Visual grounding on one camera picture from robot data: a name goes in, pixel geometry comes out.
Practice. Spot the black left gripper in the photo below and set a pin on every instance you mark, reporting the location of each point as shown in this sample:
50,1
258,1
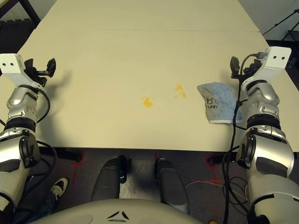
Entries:
38,74

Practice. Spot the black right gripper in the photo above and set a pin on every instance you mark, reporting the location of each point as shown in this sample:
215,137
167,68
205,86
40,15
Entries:
250,68

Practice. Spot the blue and grey rag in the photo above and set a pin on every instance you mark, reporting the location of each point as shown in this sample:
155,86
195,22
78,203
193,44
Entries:
222,98

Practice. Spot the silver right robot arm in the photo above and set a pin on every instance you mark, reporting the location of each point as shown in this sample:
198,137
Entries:
264,102

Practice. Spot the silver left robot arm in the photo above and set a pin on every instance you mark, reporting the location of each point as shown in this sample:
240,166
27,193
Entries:
21,105

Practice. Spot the black foam floor mat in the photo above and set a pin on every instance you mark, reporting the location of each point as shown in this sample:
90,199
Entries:
14,35

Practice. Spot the black tripod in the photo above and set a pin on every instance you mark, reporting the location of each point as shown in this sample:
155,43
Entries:
279,24

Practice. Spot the small yellow liquid spill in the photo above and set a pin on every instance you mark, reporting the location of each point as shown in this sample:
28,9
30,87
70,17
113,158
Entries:
179,88

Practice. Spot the black table foot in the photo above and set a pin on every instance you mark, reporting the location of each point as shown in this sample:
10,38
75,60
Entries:
77,157
215,160

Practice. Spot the large yellow liquid spill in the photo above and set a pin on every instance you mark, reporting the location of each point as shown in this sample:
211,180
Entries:
147,102

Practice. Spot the white bystander shoe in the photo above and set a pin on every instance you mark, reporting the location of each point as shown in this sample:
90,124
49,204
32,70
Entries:
59,186

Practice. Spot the dark robot left leg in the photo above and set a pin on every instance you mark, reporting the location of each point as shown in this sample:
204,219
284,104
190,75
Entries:
106,179

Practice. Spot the dark robot leg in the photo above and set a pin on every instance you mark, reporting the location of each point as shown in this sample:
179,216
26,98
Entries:
168,179
106,179

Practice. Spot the dark robot right leg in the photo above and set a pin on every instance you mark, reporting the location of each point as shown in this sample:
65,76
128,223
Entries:
168,179

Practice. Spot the bystander blue jeans leg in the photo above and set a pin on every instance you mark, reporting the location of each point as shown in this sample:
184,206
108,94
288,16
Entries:
45,207

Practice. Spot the grey robot torso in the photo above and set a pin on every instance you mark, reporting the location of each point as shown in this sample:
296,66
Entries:
130,212

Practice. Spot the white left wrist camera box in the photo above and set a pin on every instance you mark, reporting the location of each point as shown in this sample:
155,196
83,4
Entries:
10,67

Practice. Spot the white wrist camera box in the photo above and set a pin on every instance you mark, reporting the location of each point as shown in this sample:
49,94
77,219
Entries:
10,67
276,58

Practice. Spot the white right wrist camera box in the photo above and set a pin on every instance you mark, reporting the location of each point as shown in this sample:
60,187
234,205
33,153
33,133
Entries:
276,58

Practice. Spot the black metal frame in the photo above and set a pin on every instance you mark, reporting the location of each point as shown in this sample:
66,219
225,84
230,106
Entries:
35,10

